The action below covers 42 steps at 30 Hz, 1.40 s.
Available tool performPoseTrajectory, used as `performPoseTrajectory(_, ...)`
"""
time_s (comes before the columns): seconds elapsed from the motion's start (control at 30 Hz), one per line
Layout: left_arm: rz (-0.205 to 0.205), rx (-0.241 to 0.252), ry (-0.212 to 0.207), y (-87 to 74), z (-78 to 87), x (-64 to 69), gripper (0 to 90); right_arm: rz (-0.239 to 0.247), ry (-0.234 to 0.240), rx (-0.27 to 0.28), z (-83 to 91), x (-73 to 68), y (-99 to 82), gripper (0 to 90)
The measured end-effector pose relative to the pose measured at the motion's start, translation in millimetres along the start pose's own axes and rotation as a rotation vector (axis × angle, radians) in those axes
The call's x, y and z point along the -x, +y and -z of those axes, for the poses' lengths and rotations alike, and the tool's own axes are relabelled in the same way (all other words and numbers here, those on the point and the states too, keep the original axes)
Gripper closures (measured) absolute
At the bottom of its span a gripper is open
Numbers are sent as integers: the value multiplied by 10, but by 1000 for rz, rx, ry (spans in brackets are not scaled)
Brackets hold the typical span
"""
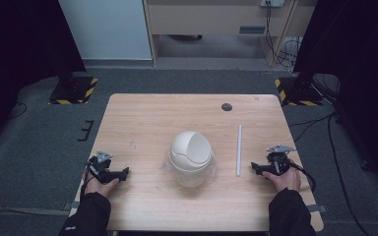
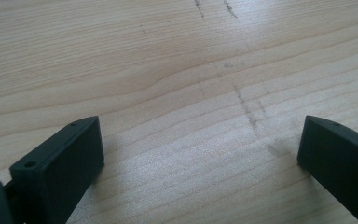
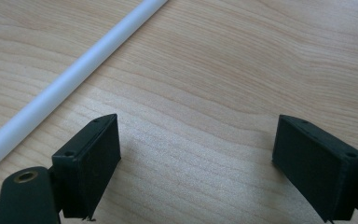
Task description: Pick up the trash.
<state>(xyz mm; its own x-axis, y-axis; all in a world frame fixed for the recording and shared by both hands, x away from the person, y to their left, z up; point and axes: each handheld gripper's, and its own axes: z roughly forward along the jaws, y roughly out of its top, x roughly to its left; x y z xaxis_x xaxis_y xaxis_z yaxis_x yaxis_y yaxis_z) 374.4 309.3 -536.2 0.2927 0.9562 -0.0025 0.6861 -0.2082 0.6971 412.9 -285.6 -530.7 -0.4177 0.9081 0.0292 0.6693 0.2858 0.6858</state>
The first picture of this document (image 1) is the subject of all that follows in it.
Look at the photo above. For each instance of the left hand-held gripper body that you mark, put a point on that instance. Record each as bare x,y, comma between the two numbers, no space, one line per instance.
99,165

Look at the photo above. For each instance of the person's right hand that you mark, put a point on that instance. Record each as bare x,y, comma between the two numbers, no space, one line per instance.
287,180

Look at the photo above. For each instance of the person's left hand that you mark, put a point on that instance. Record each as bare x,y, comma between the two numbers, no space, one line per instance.
99,188

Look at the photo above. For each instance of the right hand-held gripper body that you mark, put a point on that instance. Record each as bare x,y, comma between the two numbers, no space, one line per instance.
278,161

